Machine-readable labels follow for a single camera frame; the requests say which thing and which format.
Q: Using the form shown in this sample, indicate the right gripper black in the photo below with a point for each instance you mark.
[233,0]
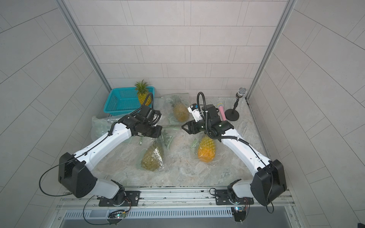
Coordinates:
[192,123]

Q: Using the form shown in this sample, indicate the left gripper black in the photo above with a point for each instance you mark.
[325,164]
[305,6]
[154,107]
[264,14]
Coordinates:
[157,133]

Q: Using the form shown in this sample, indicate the clear zip-top bag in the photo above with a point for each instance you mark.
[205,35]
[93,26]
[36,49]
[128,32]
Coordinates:
[194,149]
[102,126]
[168,111]
[167,138]

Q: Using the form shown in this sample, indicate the pineapple yellow orange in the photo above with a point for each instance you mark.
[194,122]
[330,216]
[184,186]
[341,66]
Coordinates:
[142,92]

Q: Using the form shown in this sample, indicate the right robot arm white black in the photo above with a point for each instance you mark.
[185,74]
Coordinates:
[269,180]

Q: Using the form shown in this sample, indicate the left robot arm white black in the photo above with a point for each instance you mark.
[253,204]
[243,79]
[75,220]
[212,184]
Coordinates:
[75,169]

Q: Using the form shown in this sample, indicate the pink toy microphone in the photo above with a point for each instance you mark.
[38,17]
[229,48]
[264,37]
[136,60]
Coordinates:
[220,107]

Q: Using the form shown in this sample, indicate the teal plastic basket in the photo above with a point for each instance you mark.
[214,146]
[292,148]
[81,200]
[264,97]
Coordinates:
[122,101]

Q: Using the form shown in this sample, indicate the black microphone stand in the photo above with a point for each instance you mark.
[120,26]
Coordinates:
[232,114]

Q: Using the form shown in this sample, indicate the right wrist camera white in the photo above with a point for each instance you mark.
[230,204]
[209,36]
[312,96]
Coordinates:
[194,110]

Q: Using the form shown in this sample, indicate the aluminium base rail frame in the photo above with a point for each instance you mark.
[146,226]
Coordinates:
[174,203]

